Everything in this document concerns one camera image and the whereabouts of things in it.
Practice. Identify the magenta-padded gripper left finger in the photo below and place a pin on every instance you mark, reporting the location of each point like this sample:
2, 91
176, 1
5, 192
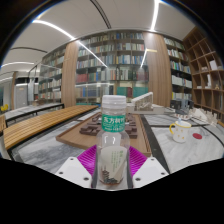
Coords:
75, 170

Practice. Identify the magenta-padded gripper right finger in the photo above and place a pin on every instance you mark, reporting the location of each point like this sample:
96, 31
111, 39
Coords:
151, 170

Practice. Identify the clear bottle with green label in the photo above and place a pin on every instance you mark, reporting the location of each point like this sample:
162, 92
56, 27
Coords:
113, 133

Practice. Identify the brown block model on wooden board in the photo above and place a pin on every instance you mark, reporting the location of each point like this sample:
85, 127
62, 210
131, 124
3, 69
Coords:
76, 136

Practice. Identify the flat round red coaster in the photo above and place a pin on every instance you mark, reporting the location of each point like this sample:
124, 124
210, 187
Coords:
197, 136

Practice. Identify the long wooden slatted bench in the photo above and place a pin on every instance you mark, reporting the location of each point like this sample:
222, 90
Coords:
36, 125

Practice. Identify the white stepped building model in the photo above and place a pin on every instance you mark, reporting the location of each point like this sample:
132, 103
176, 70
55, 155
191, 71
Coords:
145, 102

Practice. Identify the dark grey building model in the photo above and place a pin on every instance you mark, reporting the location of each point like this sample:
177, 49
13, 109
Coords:
180, 106

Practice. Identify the glass-fronted bookshelf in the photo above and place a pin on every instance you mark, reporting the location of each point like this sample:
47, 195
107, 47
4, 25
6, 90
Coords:
50, 80

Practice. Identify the wooden cubby shelf unit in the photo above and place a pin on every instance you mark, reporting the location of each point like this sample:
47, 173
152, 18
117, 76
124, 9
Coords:
206, 76

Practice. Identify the ceiling light strips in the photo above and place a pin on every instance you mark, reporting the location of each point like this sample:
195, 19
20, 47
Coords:
53, 27

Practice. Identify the narrow wall bookshelf with books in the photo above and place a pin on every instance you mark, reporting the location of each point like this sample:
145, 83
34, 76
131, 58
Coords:
176, 66

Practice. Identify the wide wall bookshelf with books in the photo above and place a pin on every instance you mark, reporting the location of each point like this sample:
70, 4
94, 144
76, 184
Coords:
123, 66

